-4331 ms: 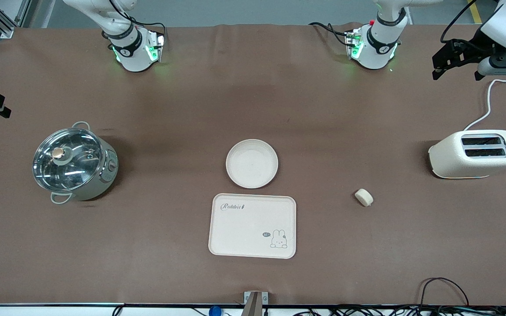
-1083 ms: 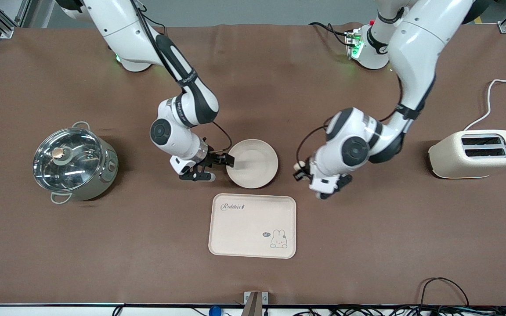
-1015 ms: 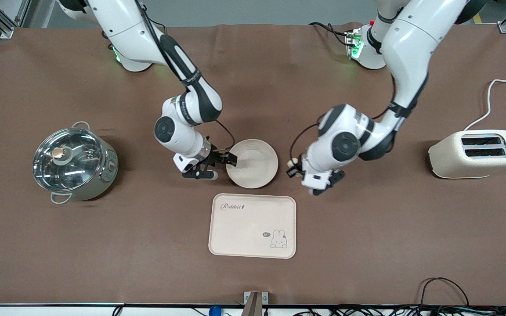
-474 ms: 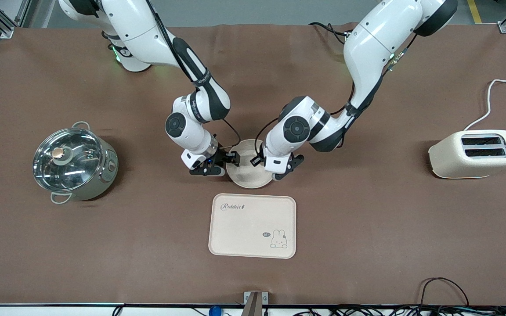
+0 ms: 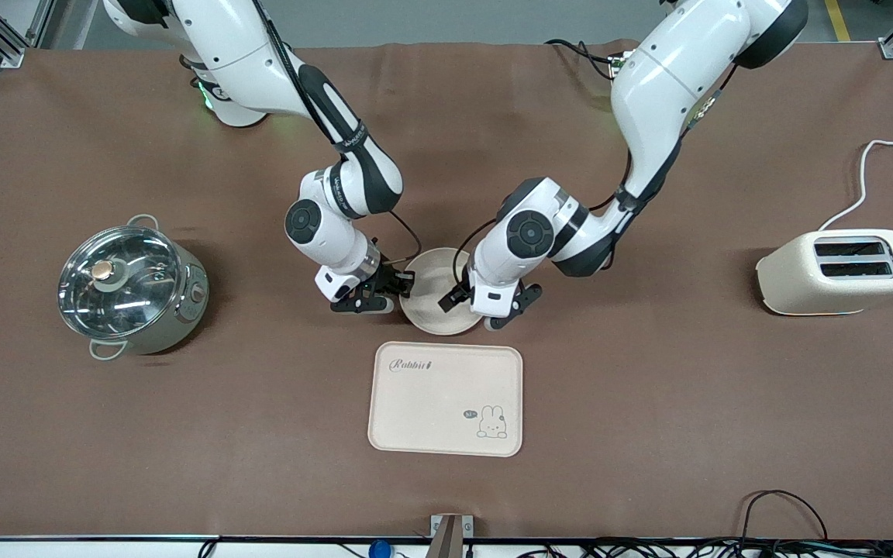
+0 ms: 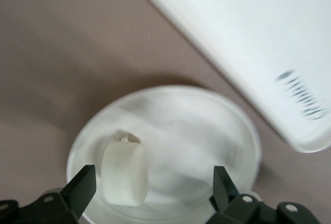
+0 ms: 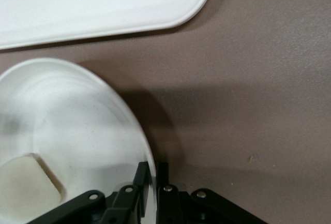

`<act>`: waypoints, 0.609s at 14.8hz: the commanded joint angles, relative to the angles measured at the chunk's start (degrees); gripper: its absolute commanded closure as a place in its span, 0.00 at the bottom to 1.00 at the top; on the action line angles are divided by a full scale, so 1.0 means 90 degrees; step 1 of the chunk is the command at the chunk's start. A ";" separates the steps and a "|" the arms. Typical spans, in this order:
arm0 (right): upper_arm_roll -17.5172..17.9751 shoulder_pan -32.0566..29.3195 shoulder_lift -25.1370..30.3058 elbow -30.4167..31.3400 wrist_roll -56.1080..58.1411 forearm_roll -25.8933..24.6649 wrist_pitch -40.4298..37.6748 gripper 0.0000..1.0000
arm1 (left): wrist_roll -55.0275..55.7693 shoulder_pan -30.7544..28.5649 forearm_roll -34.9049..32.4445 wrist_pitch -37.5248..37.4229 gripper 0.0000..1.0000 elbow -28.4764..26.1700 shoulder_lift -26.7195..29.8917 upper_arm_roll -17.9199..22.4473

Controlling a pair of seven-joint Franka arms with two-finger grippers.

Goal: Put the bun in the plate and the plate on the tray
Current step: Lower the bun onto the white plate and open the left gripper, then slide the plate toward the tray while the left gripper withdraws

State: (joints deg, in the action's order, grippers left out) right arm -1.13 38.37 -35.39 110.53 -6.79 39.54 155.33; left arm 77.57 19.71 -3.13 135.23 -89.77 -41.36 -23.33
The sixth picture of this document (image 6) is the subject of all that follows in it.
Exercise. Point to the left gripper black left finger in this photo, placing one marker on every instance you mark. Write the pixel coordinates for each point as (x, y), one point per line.
(72, 198)

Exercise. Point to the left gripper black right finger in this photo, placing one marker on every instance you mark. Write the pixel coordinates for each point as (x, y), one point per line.
(227, 198)

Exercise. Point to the small white steamed bun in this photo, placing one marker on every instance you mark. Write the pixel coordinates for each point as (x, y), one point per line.
(124, 172)

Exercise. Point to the round cream plate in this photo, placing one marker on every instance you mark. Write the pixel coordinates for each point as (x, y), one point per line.
(194, 143)

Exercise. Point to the brown table cloth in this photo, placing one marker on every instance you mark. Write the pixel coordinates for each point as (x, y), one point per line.
(51, 53)

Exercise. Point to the cream rabbit print tray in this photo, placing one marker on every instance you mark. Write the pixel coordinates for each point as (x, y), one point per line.
(245, 27)

